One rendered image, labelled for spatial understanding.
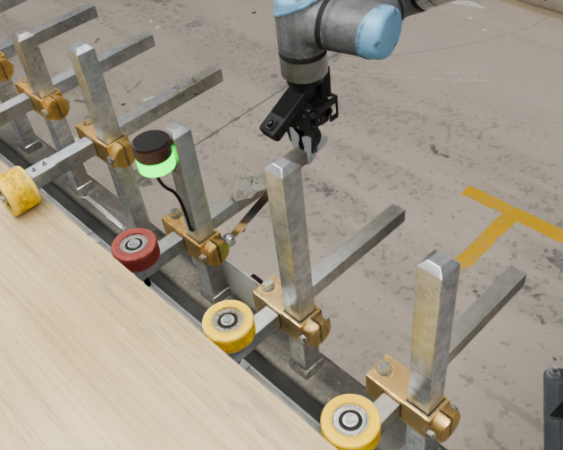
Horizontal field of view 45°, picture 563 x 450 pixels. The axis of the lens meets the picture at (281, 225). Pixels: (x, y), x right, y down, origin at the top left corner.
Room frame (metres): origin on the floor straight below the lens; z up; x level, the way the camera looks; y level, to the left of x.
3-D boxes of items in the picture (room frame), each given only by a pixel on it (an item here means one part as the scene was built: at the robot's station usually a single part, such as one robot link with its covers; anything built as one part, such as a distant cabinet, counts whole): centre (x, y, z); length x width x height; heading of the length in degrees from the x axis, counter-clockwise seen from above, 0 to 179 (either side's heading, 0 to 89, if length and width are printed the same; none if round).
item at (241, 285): (0.89, 0.11, 0.75); 0.26 x 0.01 x 0.10; 39
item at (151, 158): (0.86, 0.18, 1.10); 0.06 x 0.06 x 0.02
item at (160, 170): (0.86, 0.18, 1.07); 0.06 x 0.06 x 0.02
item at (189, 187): (0.89, 0.15, 0.87); 0.04 x 0.04 x 0.48; 39
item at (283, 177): (0.70, -0.01, 0.93); 0.04 x 0.04 x 0.48; 39
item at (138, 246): (0.85, 0.26, 0.85); 0.08 x 0.08 x 0.11
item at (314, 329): (0.72, 0.00, 0.83); 0.14 x 0.06 x 0.05; 39
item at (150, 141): (0.86, 0.18, 1.00); 0.06 x 0.06 x 0.22; 39
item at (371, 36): (1.07, -0.18, 1.14); 0.12 x 0.12 x 0.09; 55
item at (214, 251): (0.91, 0.16, 0.85); 0.14 x 0.06 x 0.05; 39
